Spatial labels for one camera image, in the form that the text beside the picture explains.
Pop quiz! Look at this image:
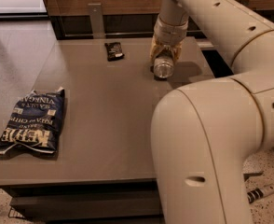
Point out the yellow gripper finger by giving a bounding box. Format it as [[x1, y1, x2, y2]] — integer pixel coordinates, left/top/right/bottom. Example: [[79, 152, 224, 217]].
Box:
[[150, 36, 164, 63], [171, 43, 182, 62]]

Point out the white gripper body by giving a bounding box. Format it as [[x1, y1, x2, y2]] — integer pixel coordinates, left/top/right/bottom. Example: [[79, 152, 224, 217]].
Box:
[[153, 17, 188, 47]]

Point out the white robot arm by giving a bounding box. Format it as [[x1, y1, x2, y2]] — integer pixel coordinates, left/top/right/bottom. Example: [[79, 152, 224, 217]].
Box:
[[151, 0, 274, 224]]

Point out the small black snack packet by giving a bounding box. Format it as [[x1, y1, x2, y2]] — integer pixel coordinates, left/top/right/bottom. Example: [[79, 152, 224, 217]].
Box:
[[104, 42, 125, 62]]

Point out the blue Kettle chips bag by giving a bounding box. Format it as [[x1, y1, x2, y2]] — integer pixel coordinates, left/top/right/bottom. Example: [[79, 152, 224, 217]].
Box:
[[0, 88, 65, 154]]

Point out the left metal bracket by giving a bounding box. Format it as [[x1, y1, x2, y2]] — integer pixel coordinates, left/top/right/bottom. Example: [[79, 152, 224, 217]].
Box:
[[88, 3, 105, 39]]

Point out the black white striped cable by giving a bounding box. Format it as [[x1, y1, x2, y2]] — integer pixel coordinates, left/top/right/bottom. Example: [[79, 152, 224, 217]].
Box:
[[246, 185, 274, 204]]

